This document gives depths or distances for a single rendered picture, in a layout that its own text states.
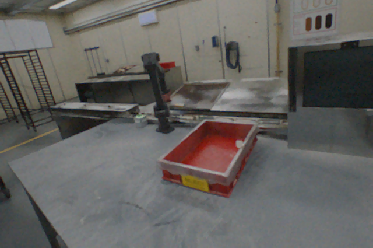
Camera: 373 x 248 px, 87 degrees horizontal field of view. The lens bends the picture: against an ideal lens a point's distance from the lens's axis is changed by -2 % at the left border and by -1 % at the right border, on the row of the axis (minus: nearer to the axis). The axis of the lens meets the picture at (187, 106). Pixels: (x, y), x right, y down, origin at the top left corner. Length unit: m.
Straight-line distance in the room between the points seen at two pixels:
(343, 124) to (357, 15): 4.00
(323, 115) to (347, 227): 0.44
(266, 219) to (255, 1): 4.62
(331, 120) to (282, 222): 0.50
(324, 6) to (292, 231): 1.58
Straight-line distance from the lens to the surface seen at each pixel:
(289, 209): 0.80
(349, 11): 4.93
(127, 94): 4.93
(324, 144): 1.09
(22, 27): 8.66
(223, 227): 0.73
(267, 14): 4.95
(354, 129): 1.07
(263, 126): 1.23
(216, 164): 0.98
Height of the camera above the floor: 1.37
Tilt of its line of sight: 17 degrees down
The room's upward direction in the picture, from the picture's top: 9 degrees counter-clockwise
